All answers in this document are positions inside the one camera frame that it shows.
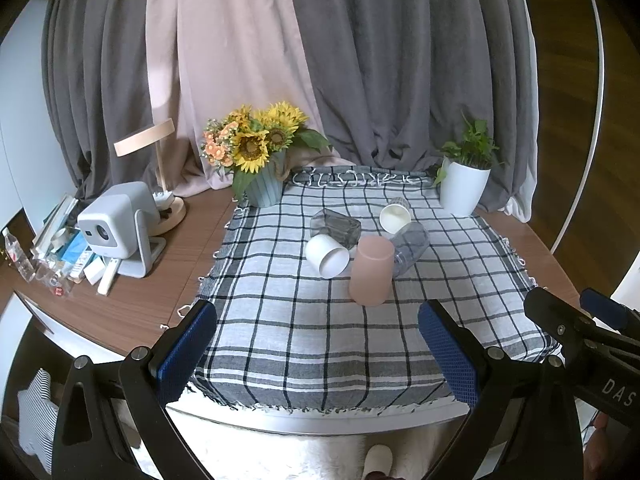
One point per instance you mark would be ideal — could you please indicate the clear glass cup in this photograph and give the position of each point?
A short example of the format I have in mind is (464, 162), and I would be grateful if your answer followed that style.
(412, 247)

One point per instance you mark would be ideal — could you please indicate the pink cup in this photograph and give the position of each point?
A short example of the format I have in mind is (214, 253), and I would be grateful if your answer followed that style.
(370, 272)

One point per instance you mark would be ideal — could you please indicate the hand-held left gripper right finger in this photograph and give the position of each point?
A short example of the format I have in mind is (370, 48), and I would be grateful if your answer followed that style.
(447, 352)

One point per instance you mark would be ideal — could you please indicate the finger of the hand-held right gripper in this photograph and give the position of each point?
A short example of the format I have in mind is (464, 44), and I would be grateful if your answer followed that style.
(552, 315)
(602, 306)

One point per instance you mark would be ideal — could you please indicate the clear plastic bottle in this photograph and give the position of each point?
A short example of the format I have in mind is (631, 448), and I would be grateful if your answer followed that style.
(15, 252)

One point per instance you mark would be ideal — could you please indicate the blue packet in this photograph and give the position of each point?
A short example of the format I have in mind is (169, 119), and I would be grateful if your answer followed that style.
(75, 250)

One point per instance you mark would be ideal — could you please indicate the wooden desk lamp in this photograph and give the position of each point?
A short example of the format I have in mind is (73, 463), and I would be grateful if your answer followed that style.
(150, 135)

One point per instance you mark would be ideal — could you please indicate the white slipper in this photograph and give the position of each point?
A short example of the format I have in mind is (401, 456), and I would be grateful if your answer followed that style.
(377, 460)

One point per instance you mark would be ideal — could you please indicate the small white cup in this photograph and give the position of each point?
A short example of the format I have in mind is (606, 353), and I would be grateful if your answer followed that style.
(395, 217)

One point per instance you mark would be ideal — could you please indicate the striped star pillow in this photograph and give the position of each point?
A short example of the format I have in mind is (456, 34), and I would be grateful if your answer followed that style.
(37, 420)

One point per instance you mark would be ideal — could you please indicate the white remote control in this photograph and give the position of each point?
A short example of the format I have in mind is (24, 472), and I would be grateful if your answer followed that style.
(107, 277)

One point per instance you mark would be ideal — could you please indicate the green plant in white pot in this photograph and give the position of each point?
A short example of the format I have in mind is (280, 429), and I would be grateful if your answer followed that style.
(462, 185)

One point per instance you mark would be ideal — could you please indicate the grey square glass cup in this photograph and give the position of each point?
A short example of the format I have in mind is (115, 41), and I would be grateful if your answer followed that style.
(335, 225)

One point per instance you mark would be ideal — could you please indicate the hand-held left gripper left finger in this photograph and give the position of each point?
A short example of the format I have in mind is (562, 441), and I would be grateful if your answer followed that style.
(186, 350)

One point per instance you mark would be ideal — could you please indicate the checkered tablecloth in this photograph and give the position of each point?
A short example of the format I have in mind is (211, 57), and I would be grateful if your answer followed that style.
(310, 340)

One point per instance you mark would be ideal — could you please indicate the sunflower bouquet in teal pot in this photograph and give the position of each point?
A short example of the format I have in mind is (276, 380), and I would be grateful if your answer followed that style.
(260, 145)

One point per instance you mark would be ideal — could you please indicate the white projector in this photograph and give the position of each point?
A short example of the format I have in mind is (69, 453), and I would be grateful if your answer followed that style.
(117, 220)

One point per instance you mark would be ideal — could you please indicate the grey curtain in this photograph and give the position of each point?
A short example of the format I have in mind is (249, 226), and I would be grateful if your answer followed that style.
(100, 75)
(410, 70)

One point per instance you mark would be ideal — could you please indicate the pink curtain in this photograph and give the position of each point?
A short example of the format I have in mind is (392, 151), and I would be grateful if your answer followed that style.
(215, 75)

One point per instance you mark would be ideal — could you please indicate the small white box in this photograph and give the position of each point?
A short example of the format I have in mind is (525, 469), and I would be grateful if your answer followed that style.
(94, 271)

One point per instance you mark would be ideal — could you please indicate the white power adapter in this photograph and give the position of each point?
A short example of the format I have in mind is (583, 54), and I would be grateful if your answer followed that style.
(162, 199)

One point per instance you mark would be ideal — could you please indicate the large white cup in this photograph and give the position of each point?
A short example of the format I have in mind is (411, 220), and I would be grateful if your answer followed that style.
(325, 256)

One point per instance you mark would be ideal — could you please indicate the white curved pole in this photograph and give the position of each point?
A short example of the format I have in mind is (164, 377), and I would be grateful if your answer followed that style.
(597, 110)

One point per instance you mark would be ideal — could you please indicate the person's right hand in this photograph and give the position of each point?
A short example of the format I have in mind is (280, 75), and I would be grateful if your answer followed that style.
(595, 452)

